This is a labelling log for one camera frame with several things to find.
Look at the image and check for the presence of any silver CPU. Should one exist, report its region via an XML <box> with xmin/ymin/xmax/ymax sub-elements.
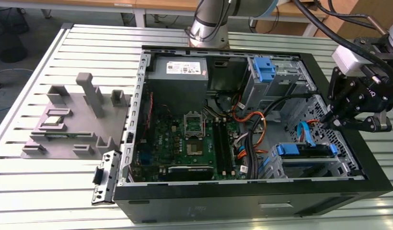
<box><xmin>43</xmin><ymin>116</ymin><xmax>65</xmax><ymax>126</ymax></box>

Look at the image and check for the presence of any thick black cable bundle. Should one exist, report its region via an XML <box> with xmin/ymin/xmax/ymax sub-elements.
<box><xmin>247</xmin><ymin>93</ymin><xmax>312</xmax><ymax>179</ymax></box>

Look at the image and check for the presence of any metal disk bay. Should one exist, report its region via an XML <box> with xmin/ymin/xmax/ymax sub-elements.
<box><xmin>268</xmin><ymin>141</ymin><xmax>352</xmax><ymax>179</ymax></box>

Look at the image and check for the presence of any wooden cabinet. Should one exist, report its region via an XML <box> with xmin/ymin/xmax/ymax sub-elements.
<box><xmin>335</xmin><ymin>0</ymin><xmax>393</xmax><ymax>48</ymax></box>

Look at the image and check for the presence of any long white frame desk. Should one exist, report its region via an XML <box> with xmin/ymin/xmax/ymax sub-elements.
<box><xmin>0</xmin><ymin>0</ymin><xmax>196</xmax><ymax>27</ymax></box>

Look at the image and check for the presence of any black graphics card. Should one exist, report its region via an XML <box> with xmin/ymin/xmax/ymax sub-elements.
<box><xmin>159</xmin><ymin>165</ymin><xmax>214</xmax><ymax>182</ymax></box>

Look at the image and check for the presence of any blue data wire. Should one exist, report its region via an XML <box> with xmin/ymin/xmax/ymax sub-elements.
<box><xmin>296</xmin><ymin>121</ymin><xmax>316</xmax><ymax>147</ymax></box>
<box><xmin>236</xmin><ymin>138</ymin><xmax>248</xmax><ymax>159</ymax></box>

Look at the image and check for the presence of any wooden desk with white legs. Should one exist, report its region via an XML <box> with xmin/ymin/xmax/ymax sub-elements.
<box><xmin>247</xmin><ymin>9</ymin><xmax>330</xmax><ymax>36</ymax></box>

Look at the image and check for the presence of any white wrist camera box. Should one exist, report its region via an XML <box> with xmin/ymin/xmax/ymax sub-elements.
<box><xmin>331</xmin><ymin>45</ymin><xmax>376</xmax><ymax>75</ymax></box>

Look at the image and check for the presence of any grey card retention bracket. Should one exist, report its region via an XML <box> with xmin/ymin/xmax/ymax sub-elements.
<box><xmin>91</xmin><ymin>149</ymin><xmax>121</xmax><ymax>206</ymax></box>

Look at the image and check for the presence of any green RAM stick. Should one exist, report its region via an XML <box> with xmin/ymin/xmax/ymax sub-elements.
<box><xmin>44</xmin><ymin>133</ymin><xmax>79</xmax><ymax>139</ymax></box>

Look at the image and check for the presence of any metal socket cover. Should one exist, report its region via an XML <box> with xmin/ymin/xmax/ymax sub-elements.
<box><xmin>181</xmin><ymin>112</ymin><xmax>206</xmax><ymax>140</ymax></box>

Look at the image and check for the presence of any thin red black wire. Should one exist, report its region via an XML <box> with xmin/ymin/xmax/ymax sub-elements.
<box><xmin>140</xmin><ymin>92</ymin><xmax>171</xmax><ymax>144</ymax></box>

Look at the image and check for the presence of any black open PC case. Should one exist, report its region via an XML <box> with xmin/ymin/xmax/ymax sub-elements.
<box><xmin>112</xmin><ymin>44</ymin><xmax>393</xmax><ymax>225</ymax></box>

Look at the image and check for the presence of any green motherboard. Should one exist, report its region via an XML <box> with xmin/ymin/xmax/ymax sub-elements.
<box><xmin>133</xmin><ymin>115</ymin><xmax>248</xmax><ymax>182</ymax></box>

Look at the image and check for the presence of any orange wire bundle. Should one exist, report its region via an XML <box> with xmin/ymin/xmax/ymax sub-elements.
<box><xmin>232</xmin><ymin>111</ymin><xmax>270</xmax><ymax>156</ymax></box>

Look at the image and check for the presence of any black RAM slot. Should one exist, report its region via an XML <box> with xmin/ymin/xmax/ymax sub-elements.
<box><xmin>212</xmin><ymin>119</ymin><xmax>228</xmax><ymax>175</ymax></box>
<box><xmin>220</xmin><ymin>119</ymin><xmax>238</xmax><ymax>174</ymax></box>

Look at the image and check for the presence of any grey parts rack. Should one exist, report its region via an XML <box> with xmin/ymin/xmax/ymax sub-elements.
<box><xmin>21</xmin><ymin>73</ymin><xmax>133</xmax><ymax>160</ymax></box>

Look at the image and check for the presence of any CPU socket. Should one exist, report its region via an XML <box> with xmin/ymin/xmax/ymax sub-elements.
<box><xmin>184</xmin><ymin>138</ymin><xmax>206</xmax><ymax>156</ymax></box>

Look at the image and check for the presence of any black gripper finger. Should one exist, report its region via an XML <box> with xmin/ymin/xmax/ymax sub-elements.
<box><xmin>332</xmin><ymin>112</ymin><xmax>393</xmax><ymax>132</ymax></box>
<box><xmin>320</xmin><ymin>67</ymin><xmax>360</xmax><ymax>127</ymax></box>

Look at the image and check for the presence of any metal optical drive cage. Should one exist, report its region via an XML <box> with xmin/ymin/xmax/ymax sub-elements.
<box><xmin>246</xmin><ymin>56</ymin><xmax>315</xmax><ymax>115</ymax></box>

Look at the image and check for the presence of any blue plastic drive latch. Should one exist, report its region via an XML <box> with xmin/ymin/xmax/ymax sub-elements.
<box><xmin>254</xmin><ymin>57</ymin><xmax>276</xmax><ymax>82</ymax></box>

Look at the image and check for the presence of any grey power supply unit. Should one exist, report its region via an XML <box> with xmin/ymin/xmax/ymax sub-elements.
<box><xmin>144</xmin><ymin>56</ymin><xmax>211</xmax><ymax>118</ymax></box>

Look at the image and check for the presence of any hard disk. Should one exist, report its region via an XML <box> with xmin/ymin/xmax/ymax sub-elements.
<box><xmin>275</xmin><ymin>142</ymin><xmax>338</xmax><ymax>159</ymax></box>

